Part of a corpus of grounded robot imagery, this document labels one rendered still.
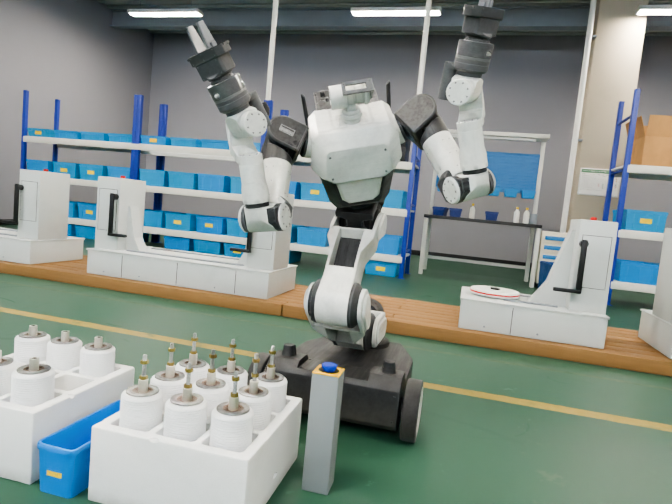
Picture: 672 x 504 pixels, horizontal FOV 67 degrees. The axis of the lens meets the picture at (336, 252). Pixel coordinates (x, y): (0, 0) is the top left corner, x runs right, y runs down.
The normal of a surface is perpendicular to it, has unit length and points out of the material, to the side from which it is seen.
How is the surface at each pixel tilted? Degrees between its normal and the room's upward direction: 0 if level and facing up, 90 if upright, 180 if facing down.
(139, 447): 90
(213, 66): 124
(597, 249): 90
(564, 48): 90
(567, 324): 90
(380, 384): 45
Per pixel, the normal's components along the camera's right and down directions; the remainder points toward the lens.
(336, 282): -0.11, -0.69
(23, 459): -0.24, 0.06
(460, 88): -0.48, 0.33
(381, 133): 0.01, 0.00
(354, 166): 0.12, 0.69
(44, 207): 0.96, 0.11
